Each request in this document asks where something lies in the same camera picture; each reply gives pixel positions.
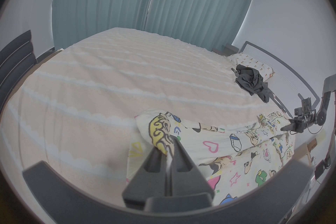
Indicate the black garment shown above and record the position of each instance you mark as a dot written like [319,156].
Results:
[249,78]

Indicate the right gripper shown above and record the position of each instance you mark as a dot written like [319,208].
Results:
[299,124]

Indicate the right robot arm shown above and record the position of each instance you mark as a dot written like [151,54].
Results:
[324,110]

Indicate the white printed pillow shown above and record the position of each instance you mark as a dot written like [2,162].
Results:
[246,58]

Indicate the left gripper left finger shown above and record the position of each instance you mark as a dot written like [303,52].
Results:
[147,181]

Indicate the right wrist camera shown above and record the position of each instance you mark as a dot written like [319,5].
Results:
[305,104]

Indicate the white printed pyjama top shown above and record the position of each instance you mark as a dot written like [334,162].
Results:
[223,160]

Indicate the grey bedside table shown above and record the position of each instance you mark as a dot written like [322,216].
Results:
[225,50]

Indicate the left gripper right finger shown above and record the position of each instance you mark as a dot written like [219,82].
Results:
[186,178]

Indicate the black chest of drawers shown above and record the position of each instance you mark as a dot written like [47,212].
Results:
[15,68]

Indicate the bed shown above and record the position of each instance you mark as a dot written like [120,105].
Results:
[105,86]

